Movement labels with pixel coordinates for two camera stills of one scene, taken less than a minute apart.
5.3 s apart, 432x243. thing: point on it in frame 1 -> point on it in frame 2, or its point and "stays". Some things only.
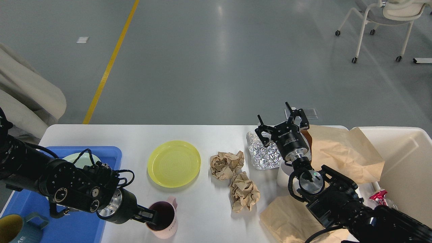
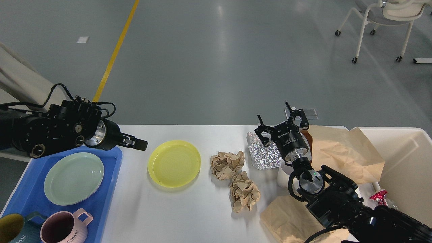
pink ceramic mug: x=167 y=220 -> x=63 y=226
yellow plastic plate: x=174 y=164 stays
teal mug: x=15 y=228 stays
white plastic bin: x=407 y=174 stays
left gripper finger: x=152 y=222 -> x=130 y=137
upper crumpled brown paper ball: x=224 y=165 stays
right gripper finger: x=304 y=124 stays
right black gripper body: x=290 y=141 stays
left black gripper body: x=122 y=208 -> x=108 y=136
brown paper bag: x=287 y=219 stays
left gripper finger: x=145 y=213 -> x=130 y=141
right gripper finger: x=263 y=127 stays
